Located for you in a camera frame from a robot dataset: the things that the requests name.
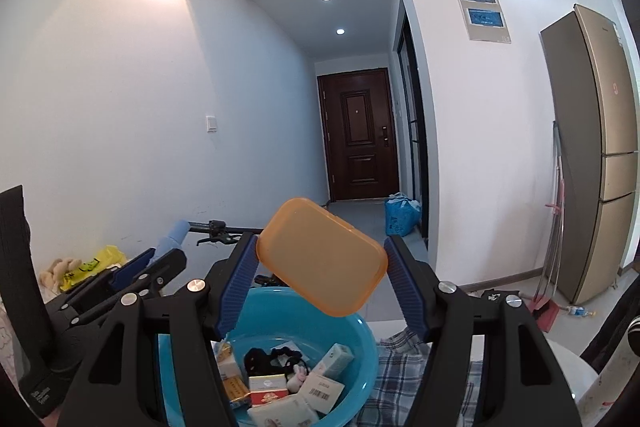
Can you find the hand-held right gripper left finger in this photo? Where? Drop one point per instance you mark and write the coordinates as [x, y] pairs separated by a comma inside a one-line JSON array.
[[237, 277]]

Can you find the orange plastic soap box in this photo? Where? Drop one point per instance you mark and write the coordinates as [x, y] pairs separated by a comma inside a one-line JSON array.
[[320, 257]]

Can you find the small white green box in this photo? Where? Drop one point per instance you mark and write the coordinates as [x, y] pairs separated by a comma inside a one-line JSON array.
[[334, 361]]

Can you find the blue woven bag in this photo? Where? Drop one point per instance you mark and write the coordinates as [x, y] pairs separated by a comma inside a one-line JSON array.
[[400, 214]]

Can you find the black framed glass door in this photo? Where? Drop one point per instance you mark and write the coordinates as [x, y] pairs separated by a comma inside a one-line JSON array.
[[415, 132]]

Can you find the folded metal drying rack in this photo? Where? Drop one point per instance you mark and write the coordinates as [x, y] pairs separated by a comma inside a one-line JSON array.
[[555, 232]]

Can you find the yellow plastic bag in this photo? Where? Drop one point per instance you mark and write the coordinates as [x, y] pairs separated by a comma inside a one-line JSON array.
[[95, 264]]

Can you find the plastic water bottle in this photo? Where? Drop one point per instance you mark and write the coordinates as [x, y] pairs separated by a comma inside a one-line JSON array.
[[581, 312]]

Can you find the grey wall panel box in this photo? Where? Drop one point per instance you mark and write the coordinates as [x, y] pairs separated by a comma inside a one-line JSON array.
[[480, 9]]

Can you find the white tissue pack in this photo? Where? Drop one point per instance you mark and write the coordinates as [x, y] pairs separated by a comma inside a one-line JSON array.
[[282, 414]]

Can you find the white floral thermos bottle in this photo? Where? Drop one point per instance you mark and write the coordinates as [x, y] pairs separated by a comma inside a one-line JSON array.
[[607, 392]]

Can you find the white light switch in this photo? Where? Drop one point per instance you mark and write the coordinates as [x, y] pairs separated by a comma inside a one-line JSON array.
[[212, 123]]

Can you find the blue plaid cloth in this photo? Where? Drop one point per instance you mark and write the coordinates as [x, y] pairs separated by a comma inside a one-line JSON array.
[[400, 377]]

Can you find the beige plush toy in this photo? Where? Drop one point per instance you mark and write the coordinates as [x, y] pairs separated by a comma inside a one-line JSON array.
[[57, 272]]

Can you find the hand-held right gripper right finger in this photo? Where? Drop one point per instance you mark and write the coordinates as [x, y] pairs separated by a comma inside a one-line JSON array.
[[407, 282]]

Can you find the red white cigarette box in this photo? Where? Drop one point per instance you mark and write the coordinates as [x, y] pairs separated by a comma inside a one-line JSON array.
[[269, 391]]

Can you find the dark jacket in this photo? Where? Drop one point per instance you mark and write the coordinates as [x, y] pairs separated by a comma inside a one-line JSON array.
[[612, 322]]

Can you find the small white bunny toy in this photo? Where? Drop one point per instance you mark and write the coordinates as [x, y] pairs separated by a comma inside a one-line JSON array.
[[298, 379]]

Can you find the light blue tube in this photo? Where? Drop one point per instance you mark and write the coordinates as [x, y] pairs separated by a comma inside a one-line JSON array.
[[172, 239]]

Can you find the blue plastic basin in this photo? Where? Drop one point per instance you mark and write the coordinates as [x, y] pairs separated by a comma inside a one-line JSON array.
[[360, 357]]

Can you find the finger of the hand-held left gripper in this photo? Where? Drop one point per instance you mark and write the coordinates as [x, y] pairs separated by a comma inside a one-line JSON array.
[[132, 269], [167, 264]]

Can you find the black scrunchie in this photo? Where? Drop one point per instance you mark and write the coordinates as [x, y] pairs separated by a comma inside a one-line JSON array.
[[260, 362]]

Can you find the gold cigarette box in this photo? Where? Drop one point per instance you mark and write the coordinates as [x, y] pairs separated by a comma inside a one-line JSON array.
[[235, 392]]

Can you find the gold grey refrigerator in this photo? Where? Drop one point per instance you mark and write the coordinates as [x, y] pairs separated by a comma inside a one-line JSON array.
[[575, 132]]

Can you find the red dustpan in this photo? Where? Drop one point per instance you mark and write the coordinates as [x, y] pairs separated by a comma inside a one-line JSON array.
[[547, 314]]

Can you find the white barcode box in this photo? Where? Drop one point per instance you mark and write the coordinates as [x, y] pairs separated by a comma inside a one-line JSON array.
[[322, 392]]

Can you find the dark brown entrance door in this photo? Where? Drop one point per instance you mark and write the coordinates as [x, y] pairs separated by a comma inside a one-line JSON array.
[[357, 132]]

